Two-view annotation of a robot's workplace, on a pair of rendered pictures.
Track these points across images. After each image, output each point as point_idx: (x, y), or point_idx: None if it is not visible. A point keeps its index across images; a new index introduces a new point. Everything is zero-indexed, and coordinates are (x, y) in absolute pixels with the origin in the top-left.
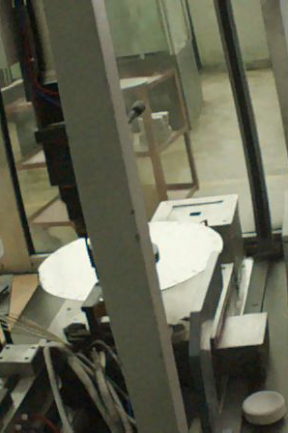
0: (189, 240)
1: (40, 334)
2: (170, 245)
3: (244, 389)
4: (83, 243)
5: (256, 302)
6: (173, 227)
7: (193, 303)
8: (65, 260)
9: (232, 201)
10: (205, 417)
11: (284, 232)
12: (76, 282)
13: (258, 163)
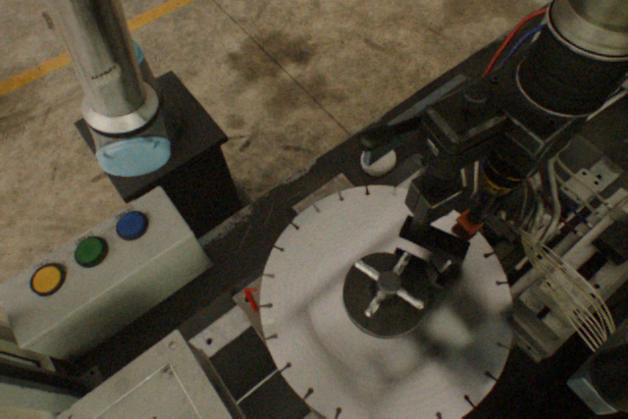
0: (305, 261)
1: None
2: (328, 274)
3: (367, 189)
4: (388, 413)
5: (229, 295)
6: (282, 318)
7: (454, 86)
8: (444, 378)
9: (91, 399)
10: None
11: (182, 235)
12: (470, 291)
13: (13, 364)
